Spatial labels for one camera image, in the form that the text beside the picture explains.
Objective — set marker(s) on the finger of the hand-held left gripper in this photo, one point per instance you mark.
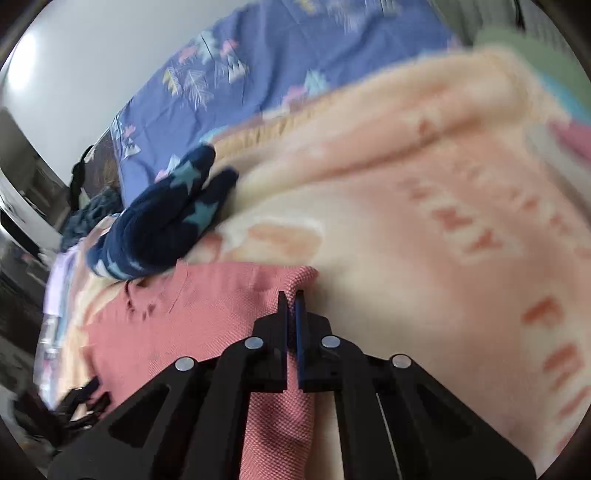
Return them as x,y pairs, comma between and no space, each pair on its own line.
94,406
83,392

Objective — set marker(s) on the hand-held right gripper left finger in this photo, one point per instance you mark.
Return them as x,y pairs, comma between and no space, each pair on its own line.
283,318

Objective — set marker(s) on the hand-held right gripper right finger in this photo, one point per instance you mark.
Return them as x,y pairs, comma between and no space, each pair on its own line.
299,323

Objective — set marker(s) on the pink knit top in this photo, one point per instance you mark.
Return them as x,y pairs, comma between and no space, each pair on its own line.
207,314

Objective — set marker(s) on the peach printed blanket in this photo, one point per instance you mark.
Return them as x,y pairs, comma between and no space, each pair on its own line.
392,277

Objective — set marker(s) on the lilac cloth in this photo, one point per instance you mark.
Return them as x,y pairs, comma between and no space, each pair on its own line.
60,281

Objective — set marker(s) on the navy star-print garment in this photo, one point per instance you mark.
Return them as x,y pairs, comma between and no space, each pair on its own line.
157,221

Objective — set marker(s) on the dark teal cloth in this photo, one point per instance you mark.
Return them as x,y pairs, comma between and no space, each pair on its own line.
87,217

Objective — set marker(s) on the black bag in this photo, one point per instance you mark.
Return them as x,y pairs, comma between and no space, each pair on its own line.
78,177

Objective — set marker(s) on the dark tree-print panel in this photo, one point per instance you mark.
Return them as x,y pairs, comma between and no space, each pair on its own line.
105,173

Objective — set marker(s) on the blue patterned bed sheet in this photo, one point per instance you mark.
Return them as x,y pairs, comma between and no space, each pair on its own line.
277,60

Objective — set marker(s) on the light pink cloth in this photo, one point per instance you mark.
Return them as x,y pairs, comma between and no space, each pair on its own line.
572,138

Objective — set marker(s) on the light green cloth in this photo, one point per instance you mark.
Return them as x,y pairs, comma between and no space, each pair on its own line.
526,55

